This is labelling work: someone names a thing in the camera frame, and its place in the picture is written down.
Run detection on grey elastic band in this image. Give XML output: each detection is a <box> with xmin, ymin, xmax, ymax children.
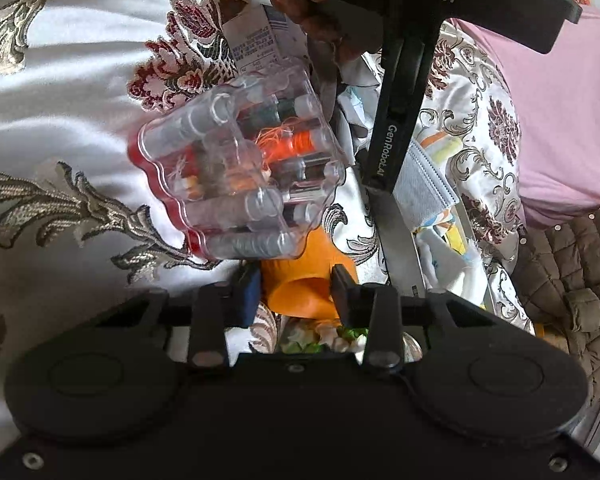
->
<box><xmin>395</xmin><ymin>142</ymin><xmax>463</xmax><ymax>221</ymax></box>

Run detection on brown quilted jacket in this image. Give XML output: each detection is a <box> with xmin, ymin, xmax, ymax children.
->
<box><xmin>512</xmin><ymin>202</ymin><xmax>600</xmax><ymax>401</ymax></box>

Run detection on small white carton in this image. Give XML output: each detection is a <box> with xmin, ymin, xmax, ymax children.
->
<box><xmin>220</xmin><ymin>4</ymin><xmax>311</xmax><ymax>73</ymax></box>

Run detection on floral satin bedspread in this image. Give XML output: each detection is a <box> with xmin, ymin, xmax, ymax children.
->
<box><xmin>0</xmin><ymin>0</ymin><xmax>600</xmax><ymax>451</ymax></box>

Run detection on clear box of thread spools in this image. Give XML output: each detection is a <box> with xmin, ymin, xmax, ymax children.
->
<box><xmin>126</xmin><ymin>57</ymin><xmax>341</xmax><ymax>261</ymax></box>

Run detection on colourful patterned cloth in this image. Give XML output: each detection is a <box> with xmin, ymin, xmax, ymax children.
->
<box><xmin>412</xmin><ymin>207</ymin><xmax>483</xmax><ymax>306</ymax></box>

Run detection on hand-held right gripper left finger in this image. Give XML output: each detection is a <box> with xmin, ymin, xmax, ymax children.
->
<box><xmin>92</xmin><ymin>266</ymin><xmax>263</xmax><ymax>370</ymax></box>

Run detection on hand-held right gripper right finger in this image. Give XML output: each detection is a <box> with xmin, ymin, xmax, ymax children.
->
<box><xmin>330</xmin><ymin>264</ymin><xmax>513</xmax><ymax>370</ymax></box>

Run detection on orange blue striped sock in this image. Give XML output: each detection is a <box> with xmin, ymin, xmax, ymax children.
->
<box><xmin>417</xmin><ymin>130</ymin><xmax>463</xmax><ymax>161</ymax></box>

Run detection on pink cloth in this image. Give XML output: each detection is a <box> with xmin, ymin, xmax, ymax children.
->
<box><xmin>445</xmin><ymin>7</ymin><xmax>600</xmax><ymax>216</ymax></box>

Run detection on white cloth with blue print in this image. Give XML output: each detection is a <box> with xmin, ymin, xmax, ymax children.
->
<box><xmin>337</xmin><ymin>55</ymin><xmax>381</xmax><ymax>161</ymax></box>

